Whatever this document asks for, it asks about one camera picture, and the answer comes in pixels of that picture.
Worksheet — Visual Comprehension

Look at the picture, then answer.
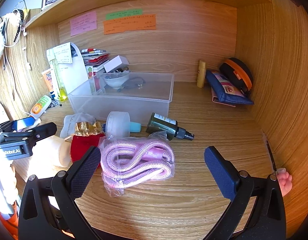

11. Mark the yellow lotion bottle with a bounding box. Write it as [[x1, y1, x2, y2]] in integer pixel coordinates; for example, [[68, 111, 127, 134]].
[[197, 60, 207, 88]]

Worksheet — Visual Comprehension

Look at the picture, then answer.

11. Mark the fruit sticker sheet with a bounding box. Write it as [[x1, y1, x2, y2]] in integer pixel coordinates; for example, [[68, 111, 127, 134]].
[[86, 66, 94, 79]]

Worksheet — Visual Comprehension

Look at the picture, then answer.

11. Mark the stack of booklets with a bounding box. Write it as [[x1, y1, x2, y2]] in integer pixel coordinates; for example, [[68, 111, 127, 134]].
[[81, 48, 110, 76]]

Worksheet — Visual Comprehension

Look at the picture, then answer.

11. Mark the black orange round case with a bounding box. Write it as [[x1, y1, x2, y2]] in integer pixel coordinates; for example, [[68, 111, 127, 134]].
[[219, 57, 254, 97]]

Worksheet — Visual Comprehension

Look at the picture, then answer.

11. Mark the orange sticky note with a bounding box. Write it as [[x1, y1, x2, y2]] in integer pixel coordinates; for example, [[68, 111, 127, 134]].
[[103, 14, 156, 35]]

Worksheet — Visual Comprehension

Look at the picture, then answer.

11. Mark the yellow liquid clear bottle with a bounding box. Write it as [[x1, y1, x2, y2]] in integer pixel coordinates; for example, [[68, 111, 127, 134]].
[[48, 50, 67, 102]]

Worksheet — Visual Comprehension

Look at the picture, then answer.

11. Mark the round translucent white container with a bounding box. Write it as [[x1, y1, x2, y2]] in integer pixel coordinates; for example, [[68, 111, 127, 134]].
[[105, 111, 142, 138]]

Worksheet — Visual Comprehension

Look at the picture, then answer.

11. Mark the white rectangular box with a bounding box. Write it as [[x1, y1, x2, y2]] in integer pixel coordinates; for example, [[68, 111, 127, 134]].
[[104, 55, 129, 73]]

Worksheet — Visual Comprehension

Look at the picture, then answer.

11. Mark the dark green spray bottle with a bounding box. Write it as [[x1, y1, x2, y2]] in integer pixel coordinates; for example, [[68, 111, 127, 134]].
[[146, 113, 195, 140]]

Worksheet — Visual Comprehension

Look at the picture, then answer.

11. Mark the navy blue pouch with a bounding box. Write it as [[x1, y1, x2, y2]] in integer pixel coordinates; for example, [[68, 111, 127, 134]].
[[206, 70, 254, 107]]

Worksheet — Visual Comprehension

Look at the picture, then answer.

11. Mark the white cloth pouch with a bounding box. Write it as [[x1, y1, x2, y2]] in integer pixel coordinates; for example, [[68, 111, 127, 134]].
[[60, 113, 96, 139]]

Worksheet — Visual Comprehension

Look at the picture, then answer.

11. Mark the pink sticky note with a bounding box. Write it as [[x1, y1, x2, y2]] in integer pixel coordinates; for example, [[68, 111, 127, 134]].
[[70, 11, 97, 36]]

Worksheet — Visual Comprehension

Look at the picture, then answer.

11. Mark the white bowl of trinkets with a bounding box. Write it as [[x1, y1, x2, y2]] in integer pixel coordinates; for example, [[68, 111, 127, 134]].
[[101, 72, 130, 89]]

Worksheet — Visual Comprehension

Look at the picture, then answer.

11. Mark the red gold drawstring pouch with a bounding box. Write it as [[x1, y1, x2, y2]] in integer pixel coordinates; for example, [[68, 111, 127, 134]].
[[70, 121, 105, 163]]

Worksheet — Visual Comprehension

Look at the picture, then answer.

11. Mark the clear plastic storage bin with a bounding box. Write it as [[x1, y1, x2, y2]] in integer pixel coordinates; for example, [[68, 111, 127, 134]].
[[69, 72, 174, 126]]

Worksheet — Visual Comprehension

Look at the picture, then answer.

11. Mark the white folded paper sheet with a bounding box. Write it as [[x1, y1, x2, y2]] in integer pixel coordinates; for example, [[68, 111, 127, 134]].
[[46, 42, 88, 95]]

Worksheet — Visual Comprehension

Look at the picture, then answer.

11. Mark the right hand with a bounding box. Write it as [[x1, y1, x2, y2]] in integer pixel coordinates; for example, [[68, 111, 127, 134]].
[[276, 168, 293, 197]]

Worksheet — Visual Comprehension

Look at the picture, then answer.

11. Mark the pink notebook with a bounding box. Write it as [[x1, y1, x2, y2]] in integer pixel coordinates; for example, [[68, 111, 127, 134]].
[[210, 87, 236, 108]]

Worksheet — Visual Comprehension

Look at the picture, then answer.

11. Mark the green sticky note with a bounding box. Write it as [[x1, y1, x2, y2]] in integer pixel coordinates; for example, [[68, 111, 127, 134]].
[[105, 9, 143, 21]]

